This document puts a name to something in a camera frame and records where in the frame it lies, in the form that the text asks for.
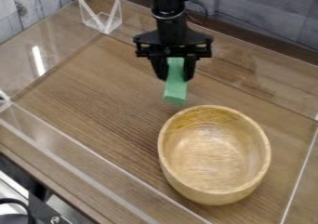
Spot wooden bowl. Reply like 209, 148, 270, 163
157, 105, 272, 205

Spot clear acrylic enclosure walls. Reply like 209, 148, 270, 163
0, 1, 318, 224

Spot clear acrylic corner bracket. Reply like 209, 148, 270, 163
79, 0, 121, 34

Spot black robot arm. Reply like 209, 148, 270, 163
132, 0, 214, 82

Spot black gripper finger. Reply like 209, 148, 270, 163
184, 55, 196, 81
149, 57, 168, 81

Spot black metal mount bracket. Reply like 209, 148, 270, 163
28, 186, 73, 224

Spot green rectangular block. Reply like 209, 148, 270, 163
163, 58, 187, 105

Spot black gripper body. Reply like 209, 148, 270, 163
132, 12, 212, 59

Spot black cable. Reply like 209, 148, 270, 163
0, 197, 29, 224

